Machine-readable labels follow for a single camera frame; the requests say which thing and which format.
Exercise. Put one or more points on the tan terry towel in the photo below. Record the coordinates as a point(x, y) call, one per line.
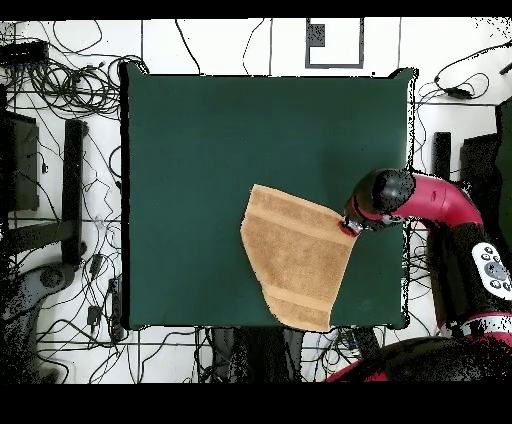
point(296, 256)

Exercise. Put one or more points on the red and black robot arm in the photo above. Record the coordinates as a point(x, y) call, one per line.
point(440, 200)

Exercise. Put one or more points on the wide black power strip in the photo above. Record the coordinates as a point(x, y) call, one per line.
point(366, 342)

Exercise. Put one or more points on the black stand bar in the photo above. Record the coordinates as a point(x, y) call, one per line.
point(442, 154)
point(73, 192)

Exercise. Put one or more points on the black box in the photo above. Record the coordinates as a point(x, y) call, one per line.
point(24, 160)
point(480, 156)

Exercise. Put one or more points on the black power adapter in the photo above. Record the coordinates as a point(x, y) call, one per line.
point(458, 93)

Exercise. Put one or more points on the dark green table cloth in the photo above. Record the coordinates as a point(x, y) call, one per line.
point(180, 160)

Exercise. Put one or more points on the narrow black power strip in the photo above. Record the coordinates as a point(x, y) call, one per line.
point(116, 308)

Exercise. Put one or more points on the grey chair base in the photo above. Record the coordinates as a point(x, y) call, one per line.
point(48, 280)

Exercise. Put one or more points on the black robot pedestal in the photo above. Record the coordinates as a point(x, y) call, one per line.
point(256, 352)

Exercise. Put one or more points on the grey square floor frame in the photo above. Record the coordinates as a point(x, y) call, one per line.
point(335, 66)

